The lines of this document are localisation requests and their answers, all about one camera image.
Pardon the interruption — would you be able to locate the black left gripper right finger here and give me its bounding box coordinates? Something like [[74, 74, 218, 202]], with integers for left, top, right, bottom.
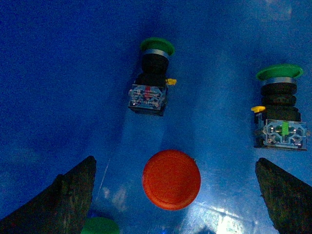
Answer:
[[255, 158, 312, 234]]

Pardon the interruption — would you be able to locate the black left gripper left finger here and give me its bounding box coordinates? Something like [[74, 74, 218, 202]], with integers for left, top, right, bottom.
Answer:
[[0, 156, 96, 234]]

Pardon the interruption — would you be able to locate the red mushroom push button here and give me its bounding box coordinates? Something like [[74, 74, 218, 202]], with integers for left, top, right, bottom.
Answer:
[[142, 149, 201, 211]]

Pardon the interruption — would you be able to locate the green push button right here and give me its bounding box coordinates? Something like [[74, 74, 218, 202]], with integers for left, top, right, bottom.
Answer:
[[81, 217, 120, 234]]

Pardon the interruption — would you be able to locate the green push button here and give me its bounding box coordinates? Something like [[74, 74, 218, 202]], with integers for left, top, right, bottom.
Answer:
[[81, 217, 120, 234], [128, 37, 176, 116], [251, 64, 309, 151]]

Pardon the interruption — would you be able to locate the green push button middle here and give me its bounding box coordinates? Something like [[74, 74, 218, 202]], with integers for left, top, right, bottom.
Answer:
[[251, 64, 309, 151]]

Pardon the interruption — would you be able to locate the green push button left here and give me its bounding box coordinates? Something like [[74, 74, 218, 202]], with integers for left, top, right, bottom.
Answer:
[[128, 37, 176, 116]]

